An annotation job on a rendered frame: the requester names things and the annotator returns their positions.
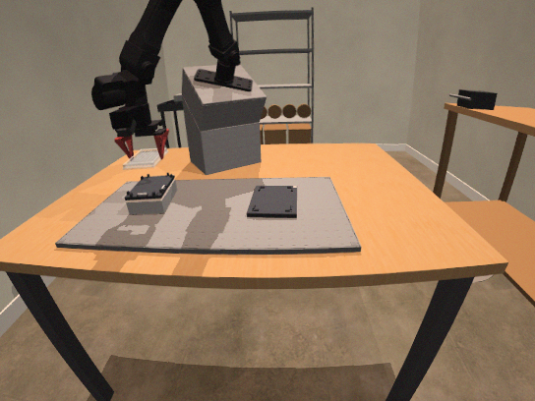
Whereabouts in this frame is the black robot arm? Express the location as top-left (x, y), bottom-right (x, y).
top-left (91, 0), bottom-right (253, 138)

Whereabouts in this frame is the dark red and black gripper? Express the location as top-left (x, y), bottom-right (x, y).
top-left (114, 120), bottom-right (169, 160)

